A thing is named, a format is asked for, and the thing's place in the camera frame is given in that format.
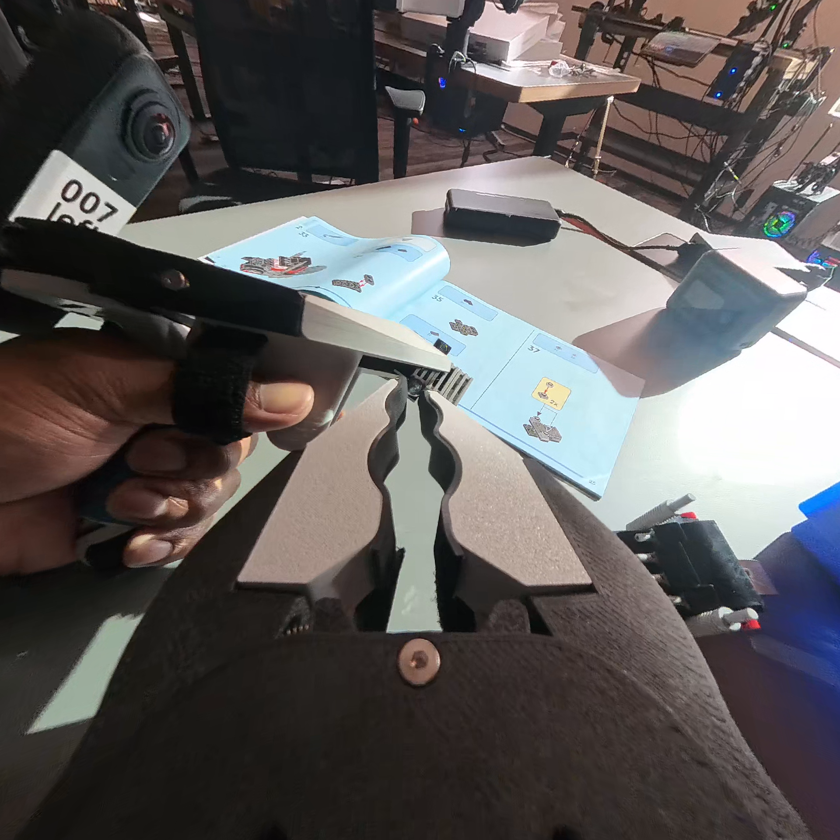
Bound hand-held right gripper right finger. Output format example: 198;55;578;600
419;387;595;631

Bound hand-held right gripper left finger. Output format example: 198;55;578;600
236;379;409;631

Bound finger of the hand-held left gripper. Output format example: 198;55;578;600
301;295;455;376

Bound grey grille brick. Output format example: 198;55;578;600
423;366;475;403

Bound toy brick truck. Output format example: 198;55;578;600
617;493;767;639

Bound blue plastic bin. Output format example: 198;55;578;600
751;482;840;670

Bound person's left hand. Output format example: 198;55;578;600
0;331;347;578

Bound light blue instruction booklet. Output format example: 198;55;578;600
200;215;647;501

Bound black rectangular device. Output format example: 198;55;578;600
443;188;563;245

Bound black shelving unit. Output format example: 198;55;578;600
192;0;429;191

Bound grey cube-shaped device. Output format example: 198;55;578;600
665;248;809;370

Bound wooden work table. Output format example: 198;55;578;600
374;13;642;161

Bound white storage box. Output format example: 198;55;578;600
468;10;567;64

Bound black equipment rack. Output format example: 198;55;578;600
571;0;834;219

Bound computer tower glowing fans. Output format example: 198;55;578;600
760;180;840;248

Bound black device cable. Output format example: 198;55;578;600
554;211;708;256

